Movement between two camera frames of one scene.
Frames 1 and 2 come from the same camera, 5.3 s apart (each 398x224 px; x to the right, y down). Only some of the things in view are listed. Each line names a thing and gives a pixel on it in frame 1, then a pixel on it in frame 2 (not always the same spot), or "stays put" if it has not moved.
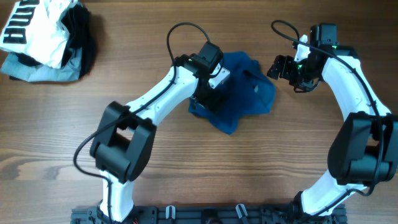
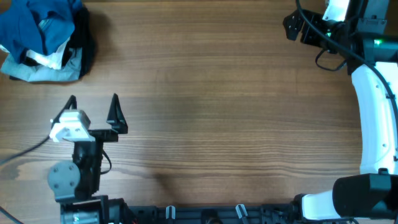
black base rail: x=208 y=214 stays put
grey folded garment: x=70 y=70 stays put
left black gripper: x=214 y=99 to x=117 y=121
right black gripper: x=286 y=68 to x=308 y=28
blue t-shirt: x=251 y=94 to x=38 y=25
